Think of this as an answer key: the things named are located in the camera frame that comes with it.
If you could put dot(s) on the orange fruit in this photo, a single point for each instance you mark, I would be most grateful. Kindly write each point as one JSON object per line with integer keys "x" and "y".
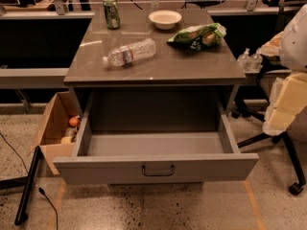
{"x": 74, "y": 121}

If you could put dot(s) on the grey cabinet with glossy top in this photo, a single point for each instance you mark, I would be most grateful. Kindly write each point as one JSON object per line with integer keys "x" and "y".
{"x": 169, "y": 66}

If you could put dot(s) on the yellow item in box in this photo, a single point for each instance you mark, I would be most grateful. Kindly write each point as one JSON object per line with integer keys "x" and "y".
{"x": 66, "y": 140}

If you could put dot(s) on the right sanitizer pump bottle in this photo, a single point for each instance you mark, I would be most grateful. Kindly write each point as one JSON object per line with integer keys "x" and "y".
{"x": 255, "y": 61}

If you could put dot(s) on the cardboard box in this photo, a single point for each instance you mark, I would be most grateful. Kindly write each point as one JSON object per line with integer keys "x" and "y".
{"x": 52, "y": 128}

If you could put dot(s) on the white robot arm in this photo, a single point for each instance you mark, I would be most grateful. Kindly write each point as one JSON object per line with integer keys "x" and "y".
{"x": 288, "y": 96}

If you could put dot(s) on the green soda can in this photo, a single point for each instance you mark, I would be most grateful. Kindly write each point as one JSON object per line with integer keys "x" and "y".
{"x": 111, "y": 14}

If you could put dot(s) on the white bowl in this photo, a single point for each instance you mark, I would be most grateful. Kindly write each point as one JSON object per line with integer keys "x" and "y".
{"x": 165, "y": 20}

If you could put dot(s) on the grey top drawer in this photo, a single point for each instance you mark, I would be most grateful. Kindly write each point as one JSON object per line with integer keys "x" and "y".
{"x": 123, "y": 130}

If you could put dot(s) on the left sanitizer pump bottle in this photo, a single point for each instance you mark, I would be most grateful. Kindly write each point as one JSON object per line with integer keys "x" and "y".
{"x": 243, "y": 60}

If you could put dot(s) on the sanitizer pump bottle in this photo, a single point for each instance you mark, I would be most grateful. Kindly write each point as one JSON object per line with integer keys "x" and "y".
{"x": 255, "y": 61}
{"x": 243, "y": 60}

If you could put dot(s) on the black stand leg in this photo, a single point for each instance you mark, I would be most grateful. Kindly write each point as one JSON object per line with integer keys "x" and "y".
{"x": 26, "y": 182}

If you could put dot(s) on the green chip bag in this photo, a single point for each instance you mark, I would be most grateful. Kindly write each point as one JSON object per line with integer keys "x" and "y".
{"x": 199, "y": 37}

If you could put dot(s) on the black office chair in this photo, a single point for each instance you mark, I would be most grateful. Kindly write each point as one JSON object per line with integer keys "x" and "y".
{"x": 270, "y": 65}

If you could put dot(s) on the black drawer handle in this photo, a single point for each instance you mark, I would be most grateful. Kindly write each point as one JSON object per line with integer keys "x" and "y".
{"x": 158, "y": 172}

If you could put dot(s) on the clear plastic water bottle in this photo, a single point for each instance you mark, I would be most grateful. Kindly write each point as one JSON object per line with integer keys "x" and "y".
{"x": 129, "y": 53}

